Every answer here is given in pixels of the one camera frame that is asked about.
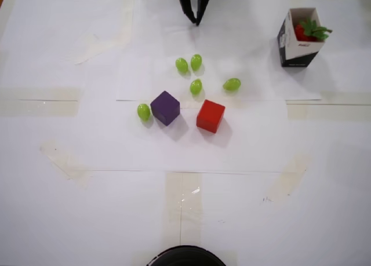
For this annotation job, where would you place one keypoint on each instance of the beige tape strip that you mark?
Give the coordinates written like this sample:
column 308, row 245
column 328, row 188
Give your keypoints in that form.
column 287, row 179
column 63, row 164
column 333, row 112
column 188, row 208

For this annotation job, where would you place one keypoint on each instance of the red strawberry with green leaves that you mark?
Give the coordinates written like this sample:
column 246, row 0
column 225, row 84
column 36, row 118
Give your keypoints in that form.
column 301, row 32

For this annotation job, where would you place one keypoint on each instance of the white paper sheet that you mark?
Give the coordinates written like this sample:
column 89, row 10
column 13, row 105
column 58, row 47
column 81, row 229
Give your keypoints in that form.
column 255, row 144
column 246, row 45

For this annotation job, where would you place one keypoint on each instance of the red cube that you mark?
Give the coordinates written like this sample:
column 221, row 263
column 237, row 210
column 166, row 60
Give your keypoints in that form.
column 210, row 116

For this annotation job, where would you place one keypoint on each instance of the purple cube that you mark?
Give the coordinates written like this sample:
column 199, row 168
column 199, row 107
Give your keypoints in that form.
column 165, row 108

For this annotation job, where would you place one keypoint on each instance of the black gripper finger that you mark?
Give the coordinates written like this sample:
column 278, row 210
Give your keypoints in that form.
column 205, row 0
column 185, row 0

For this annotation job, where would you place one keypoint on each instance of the white and black cardboard box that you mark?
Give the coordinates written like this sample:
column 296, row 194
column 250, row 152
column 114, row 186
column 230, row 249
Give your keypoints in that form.
column 298, row 57

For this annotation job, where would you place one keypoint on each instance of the black round object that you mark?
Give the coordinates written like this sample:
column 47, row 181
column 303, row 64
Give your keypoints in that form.
column 185, row 257

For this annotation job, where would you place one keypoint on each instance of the green grape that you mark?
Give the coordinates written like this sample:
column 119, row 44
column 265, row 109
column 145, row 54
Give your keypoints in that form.
column 196, row 62
column 232, row 84
column 143, row 112
column 196, row 86
column 181, row 65

